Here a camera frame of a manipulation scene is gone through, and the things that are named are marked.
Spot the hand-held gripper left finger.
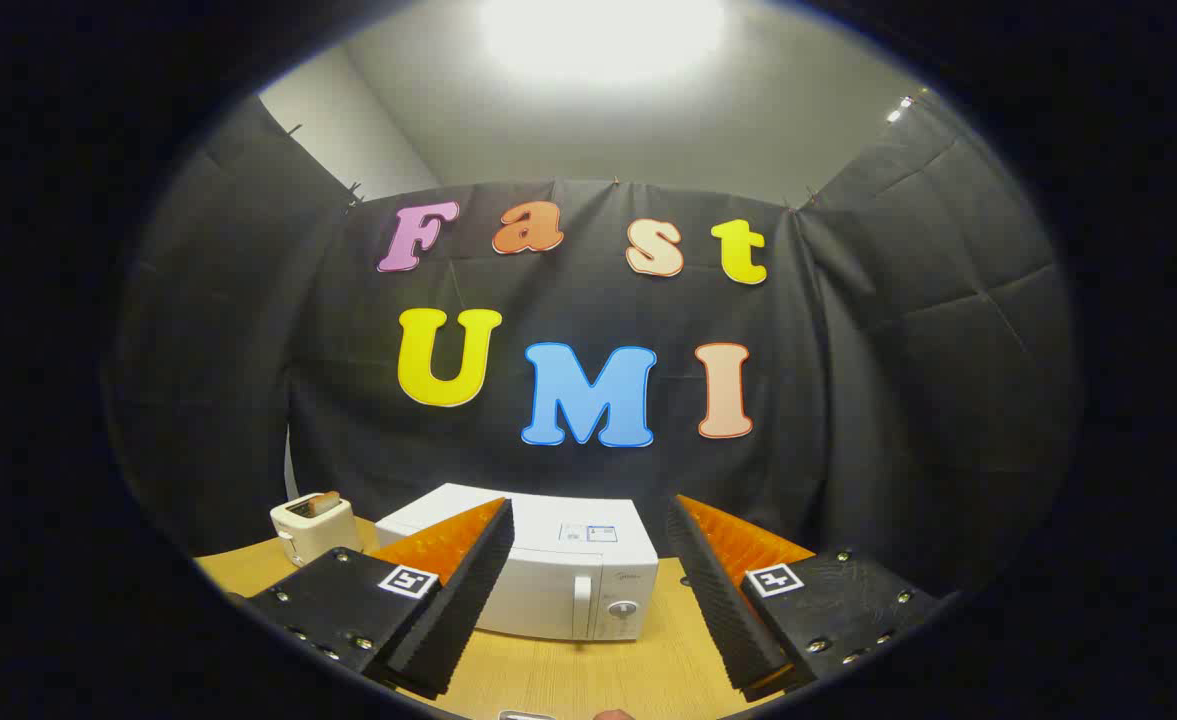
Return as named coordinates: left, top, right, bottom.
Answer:
left=243, top=498, right=515, bottom=701

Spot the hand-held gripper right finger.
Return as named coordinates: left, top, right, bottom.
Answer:
left=666, top=494, right=949, bottom=701

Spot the white microwave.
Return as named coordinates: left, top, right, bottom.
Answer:
left=375, top=483, right=661, bottom=643

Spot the white toaster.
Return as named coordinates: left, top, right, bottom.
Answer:
left=270, top=492, right=361, bottom=568

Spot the black backdrop cloth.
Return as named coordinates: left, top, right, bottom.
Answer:
left=108, top=90, right=1084, bottom=601

